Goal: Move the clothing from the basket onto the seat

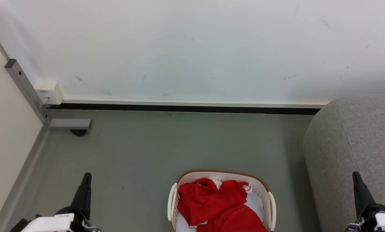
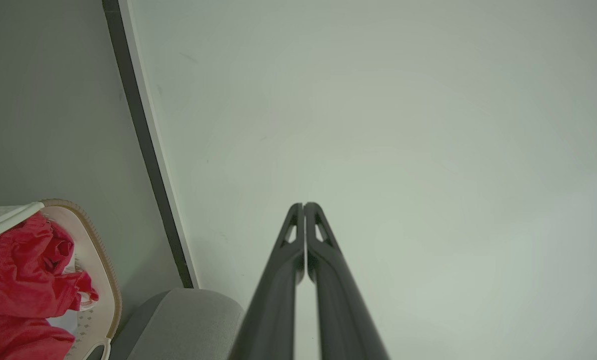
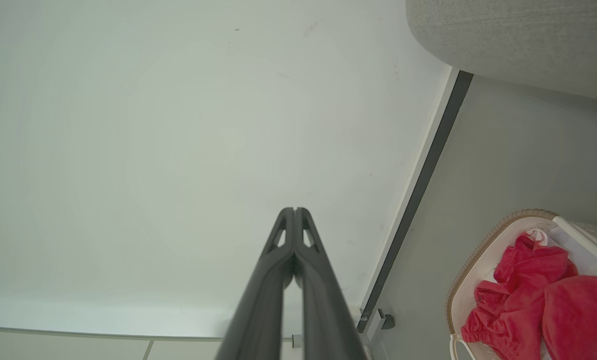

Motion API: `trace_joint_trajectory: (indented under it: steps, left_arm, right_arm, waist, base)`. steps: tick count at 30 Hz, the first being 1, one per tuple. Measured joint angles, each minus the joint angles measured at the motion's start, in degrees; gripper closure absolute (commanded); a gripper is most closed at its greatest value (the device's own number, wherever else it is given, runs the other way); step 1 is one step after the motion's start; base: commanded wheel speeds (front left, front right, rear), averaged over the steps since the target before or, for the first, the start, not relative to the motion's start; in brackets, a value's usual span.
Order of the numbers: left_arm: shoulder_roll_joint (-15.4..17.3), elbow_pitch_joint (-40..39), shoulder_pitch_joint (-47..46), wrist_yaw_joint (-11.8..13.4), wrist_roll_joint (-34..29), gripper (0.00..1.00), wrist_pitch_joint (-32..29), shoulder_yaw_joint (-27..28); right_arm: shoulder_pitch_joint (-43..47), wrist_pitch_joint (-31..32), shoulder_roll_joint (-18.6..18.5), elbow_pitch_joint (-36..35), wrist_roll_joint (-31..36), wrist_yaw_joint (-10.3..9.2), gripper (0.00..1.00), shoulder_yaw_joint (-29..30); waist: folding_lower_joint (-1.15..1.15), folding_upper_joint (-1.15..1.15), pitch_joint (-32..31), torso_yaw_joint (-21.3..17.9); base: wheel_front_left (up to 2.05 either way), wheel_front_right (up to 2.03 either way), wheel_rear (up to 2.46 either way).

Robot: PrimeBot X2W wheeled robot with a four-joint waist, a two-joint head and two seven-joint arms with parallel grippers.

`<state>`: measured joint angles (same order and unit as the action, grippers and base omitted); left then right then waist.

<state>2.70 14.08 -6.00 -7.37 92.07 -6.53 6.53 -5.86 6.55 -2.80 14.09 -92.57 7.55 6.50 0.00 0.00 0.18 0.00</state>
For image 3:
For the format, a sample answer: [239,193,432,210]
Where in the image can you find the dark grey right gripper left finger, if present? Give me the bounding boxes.
[215,207,296,360]

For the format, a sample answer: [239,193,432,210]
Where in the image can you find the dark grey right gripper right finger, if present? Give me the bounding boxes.
[294,207,368,360]

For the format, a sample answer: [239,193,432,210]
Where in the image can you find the grey metal door stopper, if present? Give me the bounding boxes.
[359,308,396,346]

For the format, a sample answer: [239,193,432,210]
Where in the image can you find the grey fabric sofa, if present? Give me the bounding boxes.
[405,0,597,104]

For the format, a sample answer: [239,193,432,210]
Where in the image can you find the dark grey baseboard strip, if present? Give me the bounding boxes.
[356,70,475,334]

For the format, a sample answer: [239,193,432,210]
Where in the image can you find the white laundry basket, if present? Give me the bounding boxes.
[445,209,597,360]

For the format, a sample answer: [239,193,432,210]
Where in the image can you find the red clothing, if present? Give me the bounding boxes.
[460,232,597,360]

